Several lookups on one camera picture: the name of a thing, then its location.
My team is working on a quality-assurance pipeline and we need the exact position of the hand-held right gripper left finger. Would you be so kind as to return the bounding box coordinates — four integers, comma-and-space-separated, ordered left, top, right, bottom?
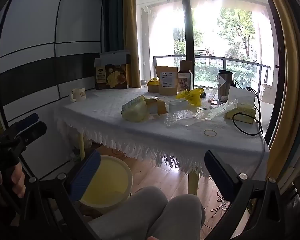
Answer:
22, 149, 102, 240

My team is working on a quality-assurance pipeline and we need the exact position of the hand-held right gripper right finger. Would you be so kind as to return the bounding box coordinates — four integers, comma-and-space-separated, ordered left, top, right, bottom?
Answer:
204, 150, 290, 240

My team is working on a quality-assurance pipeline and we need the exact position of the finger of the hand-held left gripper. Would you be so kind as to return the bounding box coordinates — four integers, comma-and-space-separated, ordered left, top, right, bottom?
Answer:
17, 121, 47, 143
14, 113, 39, 130

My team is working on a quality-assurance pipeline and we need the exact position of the yellow plastic bucket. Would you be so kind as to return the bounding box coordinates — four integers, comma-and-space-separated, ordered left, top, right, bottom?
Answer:
76, 155, 133, 208

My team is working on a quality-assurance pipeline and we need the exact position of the bubble wrap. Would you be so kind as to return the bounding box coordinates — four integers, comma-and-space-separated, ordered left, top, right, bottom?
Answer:
164, 110, 203, 128

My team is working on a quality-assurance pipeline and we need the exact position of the pale yellow packet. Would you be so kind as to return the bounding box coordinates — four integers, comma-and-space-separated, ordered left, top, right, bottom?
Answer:
121, 95, 148, 122

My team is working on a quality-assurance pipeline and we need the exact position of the cardboard box with yellow tape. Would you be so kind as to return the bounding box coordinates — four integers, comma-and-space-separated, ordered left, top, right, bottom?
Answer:
144, 97, 168, 115

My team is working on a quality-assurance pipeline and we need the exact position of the person's left hand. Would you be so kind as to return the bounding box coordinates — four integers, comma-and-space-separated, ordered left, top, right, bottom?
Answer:
0, 159, 27, 199

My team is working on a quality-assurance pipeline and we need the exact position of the yellow table leg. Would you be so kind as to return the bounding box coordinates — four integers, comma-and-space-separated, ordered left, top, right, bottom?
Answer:
188, 171, 199, 195
79, 134, 85, 160

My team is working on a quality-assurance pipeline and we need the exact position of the white cartoon mug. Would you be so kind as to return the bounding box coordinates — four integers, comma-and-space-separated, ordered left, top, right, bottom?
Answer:
69, 87, 87, 103

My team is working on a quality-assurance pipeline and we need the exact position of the person's right leg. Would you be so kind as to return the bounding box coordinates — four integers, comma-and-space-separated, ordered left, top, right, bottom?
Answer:
147, 196, 206, 240

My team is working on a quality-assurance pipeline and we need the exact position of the person's leg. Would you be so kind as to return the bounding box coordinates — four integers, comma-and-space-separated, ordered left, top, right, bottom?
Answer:
147, 196, 206, 240
86, 186, 169, 240

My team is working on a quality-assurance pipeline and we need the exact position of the person's left leg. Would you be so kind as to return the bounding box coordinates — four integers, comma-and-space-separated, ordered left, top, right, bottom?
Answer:
86, 186, 169, 240

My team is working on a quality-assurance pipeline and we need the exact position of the white lace tablecloth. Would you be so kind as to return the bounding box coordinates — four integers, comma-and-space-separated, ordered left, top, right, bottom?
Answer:
54, 86, 270, 177

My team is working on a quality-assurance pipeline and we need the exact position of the clear plastic bag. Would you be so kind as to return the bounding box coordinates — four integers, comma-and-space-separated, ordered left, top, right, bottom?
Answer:
197, 99, 239, 122

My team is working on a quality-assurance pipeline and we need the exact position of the white tissue paper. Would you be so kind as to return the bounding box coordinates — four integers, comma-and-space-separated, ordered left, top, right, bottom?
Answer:
227, 86, 256, 108

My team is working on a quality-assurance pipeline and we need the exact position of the steel thermos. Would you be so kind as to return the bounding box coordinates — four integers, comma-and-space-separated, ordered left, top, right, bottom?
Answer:
217, 69, 235, 102

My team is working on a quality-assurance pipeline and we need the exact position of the brown printed cracker box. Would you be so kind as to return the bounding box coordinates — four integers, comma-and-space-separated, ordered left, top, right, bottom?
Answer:
94, 50, 132, 90

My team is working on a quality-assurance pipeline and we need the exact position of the clear bag with white tag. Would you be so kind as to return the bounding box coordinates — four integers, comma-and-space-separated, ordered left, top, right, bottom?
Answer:
211, 76, 227, 100

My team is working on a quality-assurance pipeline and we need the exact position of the brown printed carton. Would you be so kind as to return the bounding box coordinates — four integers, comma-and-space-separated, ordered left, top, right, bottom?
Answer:
177, 60, 193, 92

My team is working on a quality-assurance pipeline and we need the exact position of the small cardboard box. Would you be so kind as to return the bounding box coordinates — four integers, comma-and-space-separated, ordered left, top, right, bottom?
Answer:
147, 81, 160, 93

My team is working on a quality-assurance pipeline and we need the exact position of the kraft paper pouch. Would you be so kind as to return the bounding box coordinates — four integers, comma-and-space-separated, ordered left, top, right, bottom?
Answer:
155, 65, 178, 96

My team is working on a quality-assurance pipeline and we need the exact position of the balcony railing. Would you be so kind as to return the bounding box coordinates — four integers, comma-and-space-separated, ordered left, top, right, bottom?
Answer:
153, 54, 272, 95

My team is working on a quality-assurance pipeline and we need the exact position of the teal curtain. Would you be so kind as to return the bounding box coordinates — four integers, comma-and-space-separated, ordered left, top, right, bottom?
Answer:
101, 0, 125, 53

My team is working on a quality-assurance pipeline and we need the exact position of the yellow curtain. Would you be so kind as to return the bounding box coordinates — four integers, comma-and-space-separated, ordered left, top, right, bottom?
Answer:
122, 0, 142, 88

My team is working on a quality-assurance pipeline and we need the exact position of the dark window pillar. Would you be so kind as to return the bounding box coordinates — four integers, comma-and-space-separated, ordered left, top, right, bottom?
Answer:
179, 0, 195, 90

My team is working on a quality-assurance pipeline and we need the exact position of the black cable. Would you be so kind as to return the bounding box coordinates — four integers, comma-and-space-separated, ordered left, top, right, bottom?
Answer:
232, 80, 263, 137

